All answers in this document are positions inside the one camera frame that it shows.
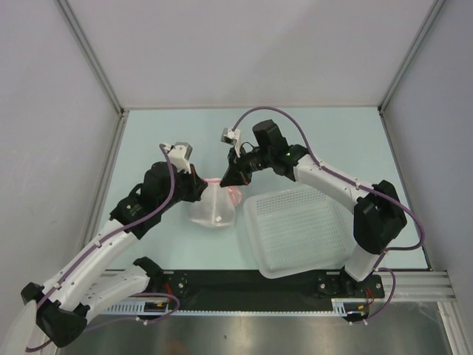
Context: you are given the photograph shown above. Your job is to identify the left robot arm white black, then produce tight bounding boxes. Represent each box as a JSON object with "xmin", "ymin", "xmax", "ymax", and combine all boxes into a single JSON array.
[{"xmin": 21, "ymin": 162, "xmax": 208, "ymax": 348}]

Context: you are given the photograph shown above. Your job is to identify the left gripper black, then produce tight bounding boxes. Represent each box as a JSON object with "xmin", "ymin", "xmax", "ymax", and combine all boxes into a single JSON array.
[{"xmin": 158, "ymin": 162, "xmax": 206, "ymax": 212}]

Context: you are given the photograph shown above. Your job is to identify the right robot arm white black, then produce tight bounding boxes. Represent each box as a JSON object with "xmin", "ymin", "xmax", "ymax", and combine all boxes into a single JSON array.
[{"xmin": 220, "ymin": 120, "xmax": 406, "ymax": 297}]

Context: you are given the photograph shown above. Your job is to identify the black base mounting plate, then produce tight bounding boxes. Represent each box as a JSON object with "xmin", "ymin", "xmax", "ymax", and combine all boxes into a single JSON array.
[{"xmin": 146, "ymin": 270, "xmax": 385, "ymax": 309}]

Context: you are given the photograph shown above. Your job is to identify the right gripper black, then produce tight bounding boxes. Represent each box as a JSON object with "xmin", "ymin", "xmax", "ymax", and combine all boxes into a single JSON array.
[{"xmin": 222, "ymin": 144, "xmax": 273, "ymax": 186}]

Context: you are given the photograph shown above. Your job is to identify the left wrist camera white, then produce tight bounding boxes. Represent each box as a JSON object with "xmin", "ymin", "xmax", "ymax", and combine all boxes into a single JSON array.
[{"xmin": 163, "ymin": 142, "xmax": 193, "ymax": 174}]

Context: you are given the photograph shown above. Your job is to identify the white slotted cable duct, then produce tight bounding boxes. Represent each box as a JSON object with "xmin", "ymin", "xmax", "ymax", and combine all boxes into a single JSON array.
[{"xmin": 101, "ymin": 299, "xmax": 369, "ymax": 318}]

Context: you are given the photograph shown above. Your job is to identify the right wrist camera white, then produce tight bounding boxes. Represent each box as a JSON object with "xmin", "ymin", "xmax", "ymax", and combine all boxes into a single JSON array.
[{"xmin": 220, "ymin": 128, "xmax": 242, "ymax": 158}]

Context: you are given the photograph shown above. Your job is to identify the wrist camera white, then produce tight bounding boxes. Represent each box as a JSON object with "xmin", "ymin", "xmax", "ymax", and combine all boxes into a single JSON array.
[
  {"xmin": 220, "ymin": 128, "xmax": 242, "ymax": 158},
  {"xmin": 163, "ymin": 142, "xmax": 193, "ymax": 174}
]

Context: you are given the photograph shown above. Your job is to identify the white perforated plastic tray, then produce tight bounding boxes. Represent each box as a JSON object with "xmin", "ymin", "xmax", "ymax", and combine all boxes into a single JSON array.
[{"xmin": 243, "ymin": 186, "xmax": 355, "ymax": 279}]

